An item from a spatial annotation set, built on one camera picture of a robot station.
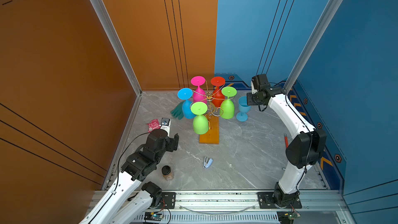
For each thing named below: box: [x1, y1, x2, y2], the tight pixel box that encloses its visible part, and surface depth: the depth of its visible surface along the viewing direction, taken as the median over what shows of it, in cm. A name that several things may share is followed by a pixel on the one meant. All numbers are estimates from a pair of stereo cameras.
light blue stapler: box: [202, 156, 214, 169], surface depth 85 cm
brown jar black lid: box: [161, 164, 175, 181], surface depth 76 cm
